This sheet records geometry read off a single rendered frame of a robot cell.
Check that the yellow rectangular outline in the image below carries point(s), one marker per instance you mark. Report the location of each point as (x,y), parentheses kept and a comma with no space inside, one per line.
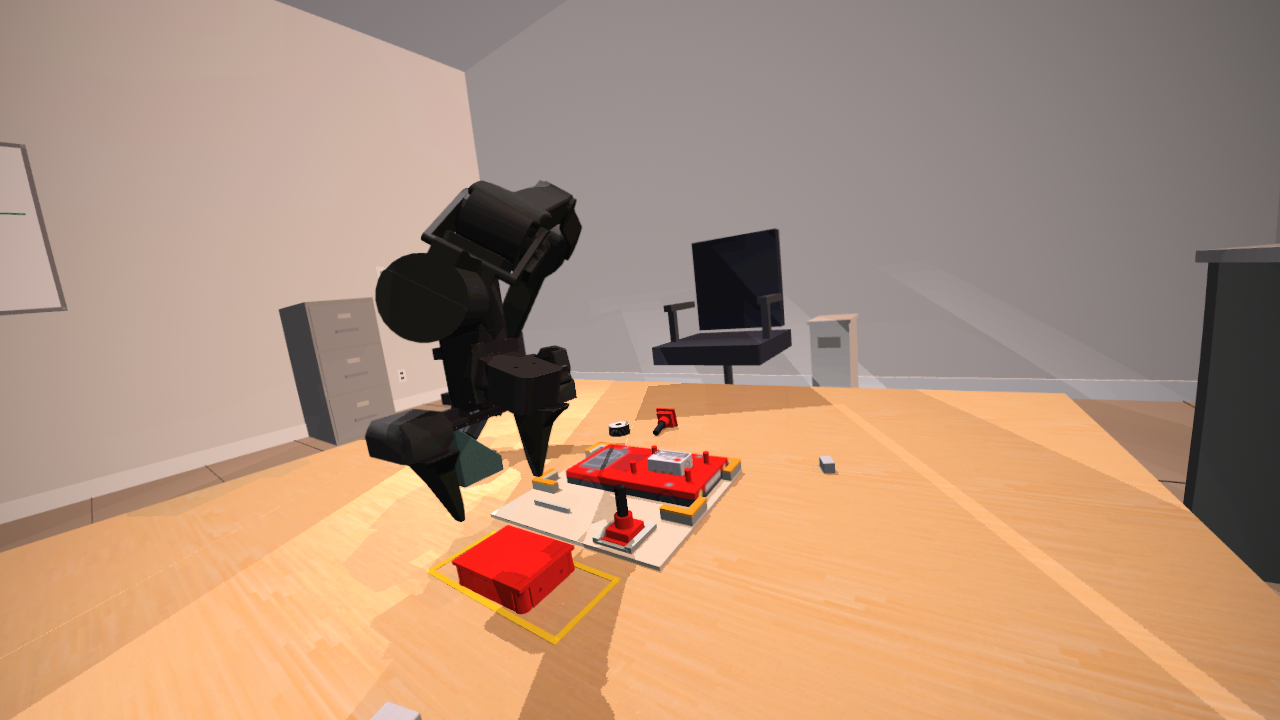
(521,622)

